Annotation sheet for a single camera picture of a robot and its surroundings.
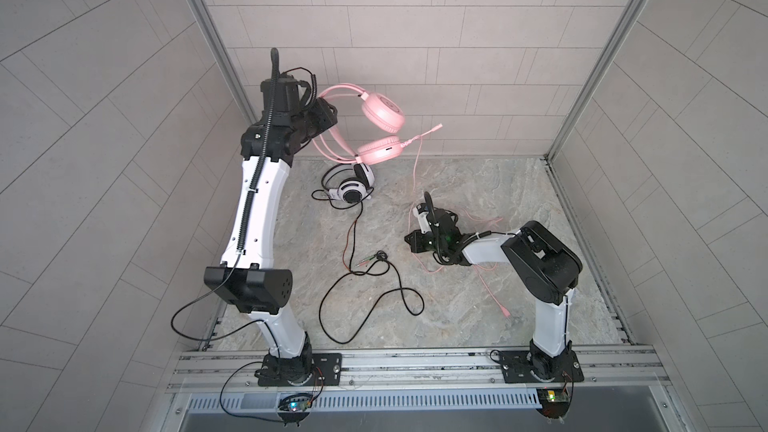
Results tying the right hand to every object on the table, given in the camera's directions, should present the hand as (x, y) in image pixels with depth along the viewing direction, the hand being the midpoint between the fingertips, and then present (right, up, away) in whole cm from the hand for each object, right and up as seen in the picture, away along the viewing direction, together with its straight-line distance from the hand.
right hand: (404, 239), depth 95 cm
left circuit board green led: (-24, -30, -30) cm, 49 cm away
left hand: (-16, +37, -24) cm, 47 cm away
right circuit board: (+34, -32, -27) cm, 54 cm away
